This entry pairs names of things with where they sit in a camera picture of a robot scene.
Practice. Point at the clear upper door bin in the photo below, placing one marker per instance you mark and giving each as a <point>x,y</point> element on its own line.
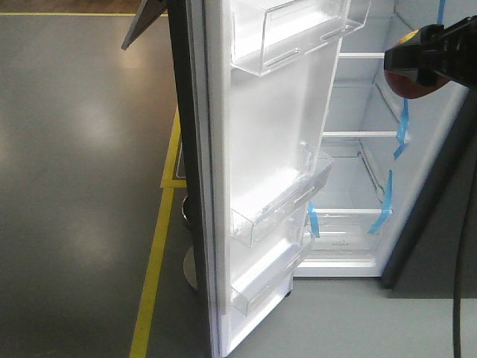
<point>268,35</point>

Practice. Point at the clear lower door bin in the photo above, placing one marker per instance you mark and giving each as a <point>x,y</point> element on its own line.
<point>266,272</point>

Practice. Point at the clear door bin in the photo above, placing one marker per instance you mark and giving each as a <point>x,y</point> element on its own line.
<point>268,35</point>
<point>259,205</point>
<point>266,272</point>

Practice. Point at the red yellow apple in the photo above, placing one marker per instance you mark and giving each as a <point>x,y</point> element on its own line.
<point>406,88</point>

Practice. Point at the white fridge door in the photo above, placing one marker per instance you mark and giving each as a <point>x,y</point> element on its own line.
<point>234,125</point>

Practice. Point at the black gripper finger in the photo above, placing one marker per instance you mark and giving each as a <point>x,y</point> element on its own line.
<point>435,50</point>

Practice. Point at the silver sign stand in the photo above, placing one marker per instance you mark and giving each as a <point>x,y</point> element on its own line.
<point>146,15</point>

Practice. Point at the chrome stanchion post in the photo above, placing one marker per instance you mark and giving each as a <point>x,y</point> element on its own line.
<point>185,210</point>

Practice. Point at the floor sign sticker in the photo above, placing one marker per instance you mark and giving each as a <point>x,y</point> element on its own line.
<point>180,170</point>

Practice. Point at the grey fridge cabinet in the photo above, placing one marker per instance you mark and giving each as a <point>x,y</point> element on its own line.
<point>382,146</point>

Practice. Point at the clear middle door bin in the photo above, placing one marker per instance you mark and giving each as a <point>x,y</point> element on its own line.
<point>259,205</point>

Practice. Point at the yellow floor tape line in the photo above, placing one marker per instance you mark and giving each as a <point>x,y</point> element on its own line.
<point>85,133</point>

